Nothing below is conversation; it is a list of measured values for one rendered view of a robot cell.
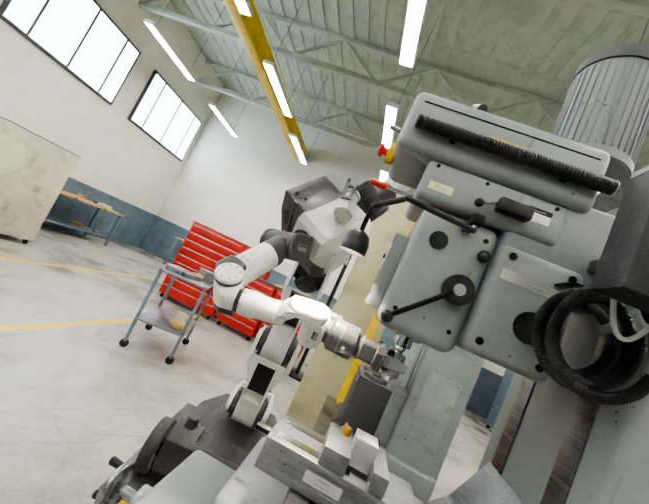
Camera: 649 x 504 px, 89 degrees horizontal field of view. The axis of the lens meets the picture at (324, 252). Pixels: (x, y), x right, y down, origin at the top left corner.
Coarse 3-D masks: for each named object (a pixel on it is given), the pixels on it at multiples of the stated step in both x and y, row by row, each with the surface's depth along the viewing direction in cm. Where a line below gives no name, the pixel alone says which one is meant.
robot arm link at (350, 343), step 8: (344, 328) 84; (352, 328) 85; (360, 328) 87; (344, 336) 83; (352, 336) 83; (360, 336) 85; (344, 344) 83; (352, 344) 83; (360, 344) 84; (368, 344) 82; (376, 344) 85; (336, 352) 85; (344, 352) 83; (352, 352) 84; (360, 352) 82; (368, 352) 82; (376, 352) 80; (384, 352) 81; (368, 360) 82; (376, 360) 80; (376, 368) 81
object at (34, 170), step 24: (0, 120) 447; (0, 144) 444; (24, 144) 467; (48, 144) 492; (0, 168) 453; (24, 168) 477; (48, 168) 503; (72, 168) 532; (0, 192) 463; (24, 192) 488; (48, 192) 515; (0, 216) 473; (24, 216) 499; (24, 240) 515; (504, 384) 755
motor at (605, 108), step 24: (624, 48) 82; (648, 48) 80; (576, 72) 93; (600, 72) 84; (624, 72) 81; (648, 72) 80; (576, 96) 87; (600, 96) 82; (624, 96) 80; (648, 96) 80; (576, 120) 84; (600, 120) 80; (624, 120) 79; (648, 120) 81; (600, 144) 78; (624, 144) 78; (624, 168) 79
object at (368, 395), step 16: (368, 368) 126; (352, 384) 127; (368, 384) 113; (384, 384) 115; (352, 400) 113; (368, 400) 112; (384, 400) 112; (352, 416) 112; (368, 416) 112; (352, 432) 111; (368, 432) 111
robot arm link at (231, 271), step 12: (252, 252) 98; (264, 252) 100; (216, 264) 90; (228, 264) 89; (240, 264) 92; (252, 264) 96; (264, 264) 99; (276, 264) 104; (216, 276) 86; (228, 276) 86; (240, 276) 87; (252, 276) 96
